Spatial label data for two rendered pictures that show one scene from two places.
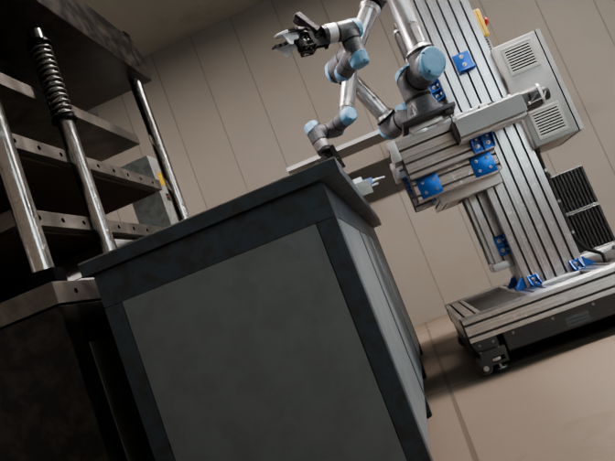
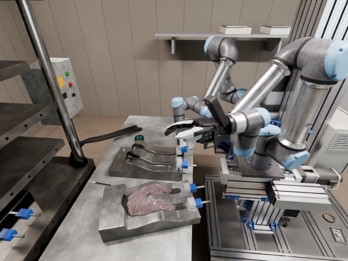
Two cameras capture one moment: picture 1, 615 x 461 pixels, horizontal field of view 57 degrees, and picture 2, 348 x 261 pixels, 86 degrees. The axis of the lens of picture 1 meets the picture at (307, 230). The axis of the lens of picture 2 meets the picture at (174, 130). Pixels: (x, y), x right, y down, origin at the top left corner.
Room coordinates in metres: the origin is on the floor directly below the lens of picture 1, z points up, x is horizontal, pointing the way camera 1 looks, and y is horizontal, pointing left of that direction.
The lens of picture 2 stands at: (1.53, -0.12, 1.77)
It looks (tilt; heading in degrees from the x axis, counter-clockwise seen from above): 33 degrees down; 357
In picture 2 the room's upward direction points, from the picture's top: straight up
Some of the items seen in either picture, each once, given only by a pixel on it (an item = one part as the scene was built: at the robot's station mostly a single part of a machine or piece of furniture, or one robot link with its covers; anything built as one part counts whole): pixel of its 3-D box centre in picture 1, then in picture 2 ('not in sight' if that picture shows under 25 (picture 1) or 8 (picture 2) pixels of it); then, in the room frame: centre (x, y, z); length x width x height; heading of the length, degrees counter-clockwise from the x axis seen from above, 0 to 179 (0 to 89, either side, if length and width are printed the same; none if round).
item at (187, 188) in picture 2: not in sight; (193, 187); (2.30, -0.28, 0.85); 0.13 x 0.05 x 0.05; 99
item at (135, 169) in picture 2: not in sight; (148, 158); (2.56, 0.01, 0.87); 0.50 x 0.26 x 0.14; 81
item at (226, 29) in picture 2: not in sight; (234, 29); (4.26, -1.06, 1.55); 0.36 x 0.34 x 0.09; 82
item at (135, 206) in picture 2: not in sight; (150, 198); (2.20, -0.02, 0.90); 0.26 x 0.18 x 0.08; 99
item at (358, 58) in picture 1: (354, 55); (243, 139); (2.12, -0.42, 1.33); 0.11 x 0.08 x 0.11; 18
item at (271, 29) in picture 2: not in sight; (277, 29); (4.19, -1.59, 1.55); 0.36 x 0.34 x 0.09; 82
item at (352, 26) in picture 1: (347, 30); (251, 120); (2.11, -0.43, 1.43); 0.11 x 0.08 x 0.09; 108
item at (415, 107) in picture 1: (422, 108); (259, 154); (2.31, -0.64, 1.09); 0.15 x 0.15 x 0.10
